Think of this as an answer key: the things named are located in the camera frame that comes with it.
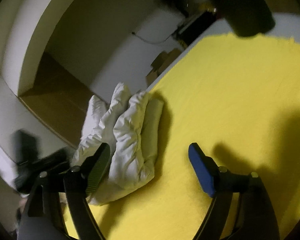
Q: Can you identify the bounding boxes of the white puffer jacket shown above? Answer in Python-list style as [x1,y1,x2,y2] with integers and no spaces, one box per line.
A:
[71,83,164,205]

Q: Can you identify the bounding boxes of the wooden wardrobe door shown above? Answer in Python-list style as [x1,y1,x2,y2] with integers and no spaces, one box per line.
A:
[19,53,95,148]

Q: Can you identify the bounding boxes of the yellow towel mat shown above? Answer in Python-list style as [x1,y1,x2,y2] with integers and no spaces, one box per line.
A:
[89,34,300,239]

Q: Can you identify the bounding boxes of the cardboard boxes on floor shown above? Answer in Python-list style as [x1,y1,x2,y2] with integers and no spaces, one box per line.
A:
[146,48,182,87]

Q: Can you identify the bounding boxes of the black wall cable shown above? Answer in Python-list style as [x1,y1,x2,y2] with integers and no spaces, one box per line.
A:
[131,31,176,45]

